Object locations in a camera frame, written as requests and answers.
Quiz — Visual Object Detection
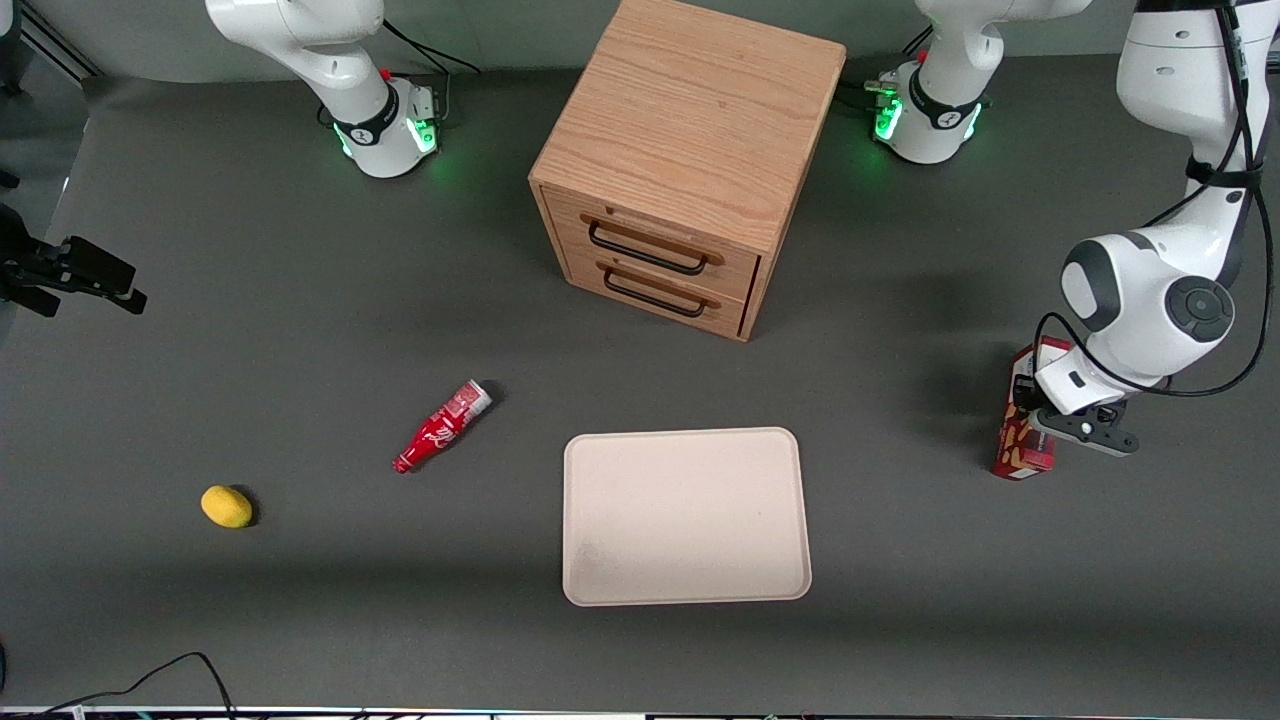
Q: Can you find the red cola bottle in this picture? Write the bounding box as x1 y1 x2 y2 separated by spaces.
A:
391 378 495 476

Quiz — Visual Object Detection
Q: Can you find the wooden drawer cabinet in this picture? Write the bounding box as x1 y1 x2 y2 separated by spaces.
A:
528 0 848 344

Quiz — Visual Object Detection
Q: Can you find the red cookie box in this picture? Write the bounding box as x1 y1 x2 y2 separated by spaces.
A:
991 337 1074 482

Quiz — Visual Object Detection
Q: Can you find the black arm base cable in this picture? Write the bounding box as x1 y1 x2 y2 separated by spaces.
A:
838 30 937 115
382 17 482 77

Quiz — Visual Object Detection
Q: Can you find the thin black table cable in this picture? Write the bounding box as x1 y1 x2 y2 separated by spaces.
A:
0 651 238 720

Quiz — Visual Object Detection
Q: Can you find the black left arm base cable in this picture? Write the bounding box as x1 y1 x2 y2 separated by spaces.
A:
838 30 937 115

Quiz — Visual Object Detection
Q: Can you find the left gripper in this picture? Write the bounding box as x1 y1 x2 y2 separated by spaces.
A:
1012 342 1166 417

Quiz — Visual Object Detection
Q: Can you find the yellow lemon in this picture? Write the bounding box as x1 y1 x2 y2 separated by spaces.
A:
200 484 255 530

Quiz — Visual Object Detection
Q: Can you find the beige rectangular tray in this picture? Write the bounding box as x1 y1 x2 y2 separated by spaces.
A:
562 426 814 609

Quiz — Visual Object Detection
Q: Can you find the black right arm base cable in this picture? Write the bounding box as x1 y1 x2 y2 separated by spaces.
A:
382 17 482 77

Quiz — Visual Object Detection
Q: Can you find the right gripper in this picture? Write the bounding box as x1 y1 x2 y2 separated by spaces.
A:
0 204 149 320

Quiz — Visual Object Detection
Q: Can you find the wooden drawer front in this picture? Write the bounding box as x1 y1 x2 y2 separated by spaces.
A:
543 185 763 303
560 248 753 337

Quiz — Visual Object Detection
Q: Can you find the black diagonal frame bar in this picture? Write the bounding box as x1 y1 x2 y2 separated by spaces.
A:
16 0 103 83

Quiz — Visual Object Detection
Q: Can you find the black metal drawer handle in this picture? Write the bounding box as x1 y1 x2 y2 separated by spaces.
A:
602 267 709 320
587 220 713 277

